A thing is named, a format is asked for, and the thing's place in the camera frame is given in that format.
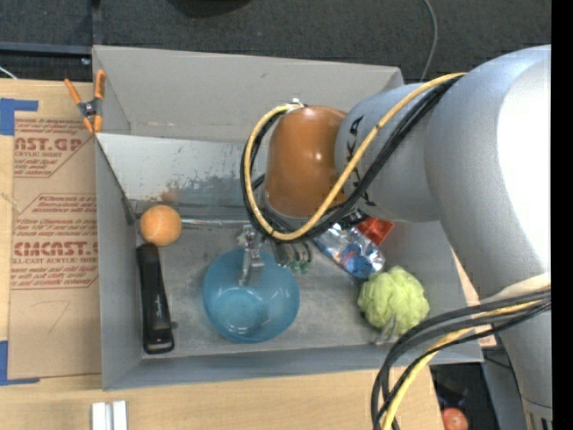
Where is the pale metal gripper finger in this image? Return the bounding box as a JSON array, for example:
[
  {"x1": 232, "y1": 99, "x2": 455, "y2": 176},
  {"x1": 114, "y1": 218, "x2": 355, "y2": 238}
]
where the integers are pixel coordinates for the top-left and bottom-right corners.
[
  {"x1": 248, "y1": 238, "x2": 266, "y2": 287},
  {"x1": 235, "y1": 224, "x2": 254, "y2": 287}
]

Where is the blue translucent bowl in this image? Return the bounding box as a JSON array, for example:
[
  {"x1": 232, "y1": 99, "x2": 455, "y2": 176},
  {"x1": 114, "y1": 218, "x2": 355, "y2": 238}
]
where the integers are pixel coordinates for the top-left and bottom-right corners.
[{"x1": 201, "y1": 245, "x2": 302, "y2": 345}]

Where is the grey metal bin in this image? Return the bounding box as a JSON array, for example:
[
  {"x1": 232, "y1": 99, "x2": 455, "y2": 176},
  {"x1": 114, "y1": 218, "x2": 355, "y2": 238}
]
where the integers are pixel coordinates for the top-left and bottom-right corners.
[{"x1": 91, "y1": 45, "x2": 499, "y2": 391}]

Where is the clear plastic bottle blue label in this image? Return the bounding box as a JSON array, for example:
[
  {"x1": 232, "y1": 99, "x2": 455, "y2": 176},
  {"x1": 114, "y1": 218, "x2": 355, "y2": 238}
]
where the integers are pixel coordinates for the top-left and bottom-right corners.
[{"x1": 312, "y1": 222, "x2": 387, "y2": 280}]

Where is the orange ball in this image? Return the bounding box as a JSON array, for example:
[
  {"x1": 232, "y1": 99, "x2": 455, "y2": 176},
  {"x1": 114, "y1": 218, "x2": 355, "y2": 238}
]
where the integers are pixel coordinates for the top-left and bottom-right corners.
[{"x1": 139, "y1": 203, "x2": 184, "y2": 247}]

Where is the black stapler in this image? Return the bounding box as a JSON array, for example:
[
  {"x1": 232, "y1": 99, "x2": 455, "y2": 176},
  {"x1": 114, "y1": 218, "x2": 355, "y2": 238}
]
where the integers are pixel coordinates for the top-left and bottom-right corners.
[{"x1": 134, "y1": 242, "x2": 176, "y2": 356}]

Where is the red small box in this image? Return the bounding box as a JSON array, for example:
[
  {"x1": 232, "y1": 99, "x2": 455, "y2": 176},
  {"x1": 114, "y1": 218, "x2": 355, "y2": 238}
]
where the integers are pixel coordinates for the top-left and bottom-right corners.
[{"x1": 356, "y1": 216, "x2": 396, "y2": 246}]

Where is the green mesh bath sponge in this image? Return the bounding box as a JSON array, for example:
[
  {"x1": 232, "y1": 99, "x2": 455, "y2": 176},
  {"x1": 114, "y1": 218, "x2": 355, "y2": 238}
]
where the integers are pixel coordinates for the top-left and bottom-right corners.
[{"x1": 356, "y1": 264, "x2": 432, "y2": 345}]

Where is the brown cardboard board red print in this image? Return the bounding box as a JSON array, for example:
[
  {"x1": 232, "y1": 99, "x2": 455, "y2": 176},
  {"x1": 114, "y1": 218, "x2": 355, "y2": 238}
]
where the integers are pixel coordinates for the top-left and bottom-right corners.
[{"x1": 0, "y1": 77, "x2": 105, "y2": 387}]

